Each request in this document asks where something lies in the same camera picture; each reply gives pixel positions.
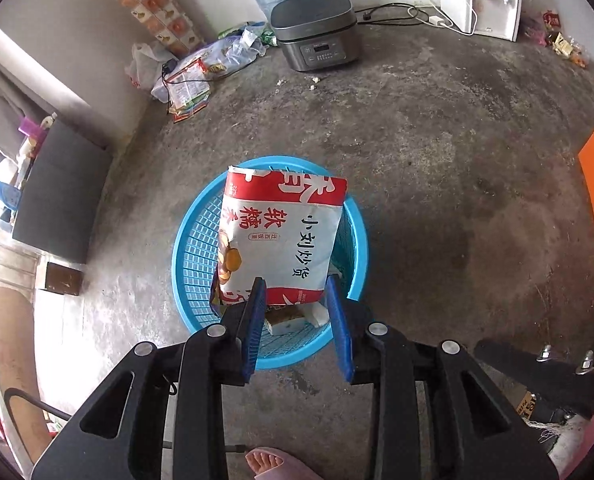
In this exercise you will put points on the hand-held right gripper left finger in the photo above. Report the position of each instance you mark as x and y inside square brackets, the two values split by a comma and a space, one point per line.
[256, 330]

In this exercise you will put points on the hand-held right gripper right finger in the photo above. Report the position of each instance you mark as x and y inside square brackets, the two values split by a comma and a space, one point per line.
[339, 335]

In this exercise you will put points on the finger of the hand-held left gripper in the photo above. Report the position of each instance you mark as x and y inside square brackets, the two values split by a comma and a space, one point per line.
[527, 365]

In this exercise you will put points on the blue plastic mesh basket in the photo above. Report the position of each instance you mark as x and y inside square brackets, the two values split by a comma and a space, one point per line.
[192, 260]

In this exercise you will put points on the white and red snack bag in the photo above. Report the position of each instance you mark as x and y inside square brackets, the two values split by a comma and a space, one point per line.
[282, 230]

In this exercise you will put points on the white paper scrap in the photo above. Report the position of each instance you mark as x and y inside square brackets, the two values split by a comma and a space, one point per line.
[319, 314]

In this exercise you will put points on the person's foot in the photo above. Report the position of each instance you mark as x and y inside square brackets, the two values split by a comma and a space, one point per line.
[264, 461]

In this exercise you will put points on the foot in pink slipper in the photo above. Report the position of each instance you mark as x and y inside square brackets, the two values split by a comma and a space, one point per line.
[302, 472]

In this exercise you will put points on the grey cabinet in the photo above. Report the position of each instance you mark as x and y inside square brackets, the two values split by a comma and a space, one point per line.
[62, 190]

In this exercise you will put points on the beige table leg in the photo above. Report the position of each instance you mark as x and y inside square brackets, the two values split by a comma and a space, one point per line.
[14, 360]

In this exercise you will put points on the red printed packet stack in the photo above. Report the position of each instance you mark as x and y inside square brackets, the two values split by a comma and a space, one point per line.
[189, 92]

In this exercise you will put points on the clear plastic bag of packets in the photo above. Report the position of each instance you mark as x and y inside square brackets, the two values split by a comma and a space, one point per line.
[222, 55]

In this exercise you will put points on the pile of small household items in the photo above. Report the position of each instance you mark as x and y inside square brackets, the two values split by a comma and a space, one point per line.
[32, 152]

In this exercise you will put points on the blue detergent bottle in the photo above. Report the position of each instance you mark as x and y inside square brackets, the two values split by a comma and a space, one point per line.
[4, 194]

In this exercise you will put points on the white plastic bag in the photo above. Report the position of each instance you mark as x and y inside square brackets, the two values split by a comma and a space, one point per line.
[144, 65]

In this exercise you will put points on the purple cup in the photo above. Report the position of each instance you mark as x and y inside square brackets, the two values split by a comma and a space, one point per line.
[28, 127]

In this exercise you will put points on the grey rice cooker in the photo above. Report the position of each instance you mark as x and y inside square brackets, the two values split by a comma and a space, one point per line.
[317, 25]

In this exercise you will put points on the grey curtain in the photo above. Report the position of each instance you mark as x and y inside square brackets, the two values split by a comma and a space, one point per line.
[7, 105]

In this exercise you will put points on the tile patterned paper roll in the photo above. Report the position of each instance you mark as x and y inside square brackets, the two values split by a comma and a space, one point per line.
[152, 5]

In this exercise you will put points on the scattered snack wrappers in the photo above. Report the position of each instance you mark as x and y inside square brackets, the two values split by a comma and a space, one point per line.
[552, 20]

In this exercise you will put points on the black metal frame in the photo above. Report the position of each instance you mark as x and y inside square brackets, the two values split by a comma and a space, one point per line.
[27, 394]

